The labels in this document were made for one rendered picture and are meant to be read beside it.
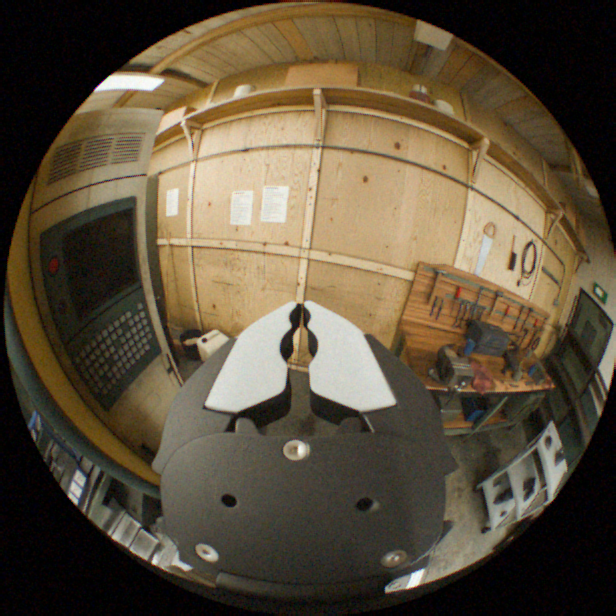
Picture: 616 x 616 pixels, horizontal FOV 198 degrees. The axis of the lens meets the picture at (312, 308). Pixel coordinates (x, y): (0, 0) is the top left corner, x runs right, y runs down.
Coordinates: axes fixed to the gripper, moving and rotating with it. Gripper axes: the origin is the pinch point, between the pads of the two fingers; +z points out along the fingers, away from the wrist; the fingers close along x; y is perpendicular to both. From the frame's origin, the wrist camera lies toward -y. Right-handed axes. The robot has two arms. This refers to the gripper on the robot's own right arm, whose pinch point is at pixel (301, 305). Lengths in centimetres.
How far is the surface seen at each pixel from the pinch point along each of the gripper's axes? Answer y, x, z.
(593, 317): 18, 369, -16
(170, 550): 72, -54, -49
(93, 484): 57, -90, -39
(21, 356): -2.9, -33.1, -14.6
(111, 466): 23.4, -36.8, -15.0
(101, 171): -35, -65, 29
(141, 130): -51, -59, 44
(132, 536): 76, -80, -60
